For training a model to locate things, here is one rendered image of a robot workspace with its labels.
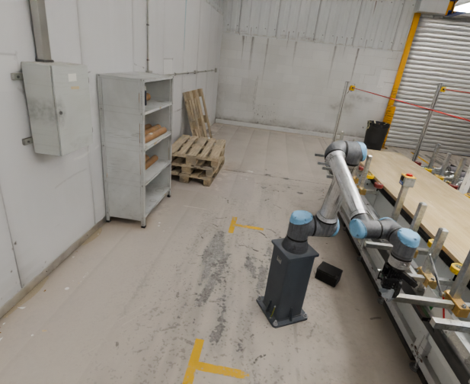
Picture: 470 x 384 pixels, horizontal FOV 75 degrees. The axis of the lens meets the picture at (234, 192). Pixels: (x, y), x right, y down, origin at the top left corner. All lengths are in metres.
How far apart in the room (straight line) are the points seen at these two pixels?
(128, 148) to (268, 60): 6.53
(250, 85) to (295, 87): 1.26
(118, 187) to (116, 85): 1.02
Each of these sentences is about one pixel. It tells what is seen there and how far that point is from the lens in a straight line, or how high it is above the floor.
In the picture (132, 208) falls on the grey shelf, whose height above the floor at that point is 0.22.
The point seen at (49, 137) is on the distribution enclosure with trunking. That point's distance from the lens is 2.51.
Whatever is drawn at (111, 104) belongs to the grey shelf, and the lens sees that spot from 3.24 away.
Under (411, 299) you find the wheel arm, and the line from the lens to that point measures 1.76.
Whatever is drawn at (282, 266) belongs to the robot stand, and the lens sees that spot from 2.30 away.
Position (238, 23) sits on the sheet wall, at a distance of 9.34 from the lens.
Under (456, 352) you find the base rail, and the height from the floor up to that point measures 0.70.
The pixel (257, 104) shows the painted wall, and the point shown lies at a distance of 9.27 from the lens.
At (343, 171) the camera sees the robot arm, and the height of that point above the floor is 1.32.
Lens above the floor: 1.81
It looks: 23 degrees down
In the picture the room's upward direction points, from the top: 7 degrees clockwise
